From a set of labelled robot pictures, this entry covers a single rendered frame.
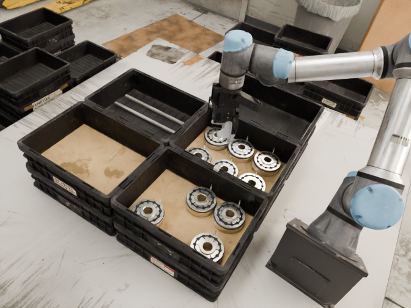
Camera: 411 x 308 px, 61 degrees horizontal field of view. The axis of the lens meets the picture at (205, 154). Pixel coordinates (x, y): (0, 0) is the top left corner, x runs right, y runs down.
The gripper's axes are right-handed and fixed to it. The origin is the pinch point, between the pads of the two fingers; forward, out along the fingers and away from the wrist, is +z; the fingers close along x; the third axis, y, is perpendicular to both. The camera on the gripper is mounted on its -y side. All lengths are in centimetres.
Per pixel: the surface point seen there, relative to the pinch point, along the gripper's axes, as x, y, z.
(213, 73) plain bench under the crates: -83, -22, 25
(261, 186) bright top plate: 11.6, -10.9, 15.2
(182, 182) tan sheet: 2.9, 15.5, 17.4
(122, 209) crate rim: 18.4, 37.2, 8.3
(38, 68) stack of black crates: -130, 77, 43
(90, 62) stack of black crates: -154, 46, 53
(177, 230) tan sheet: 21.7, 21.2, 18.6
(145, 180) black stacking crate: 4.0, 28.5, 12.8
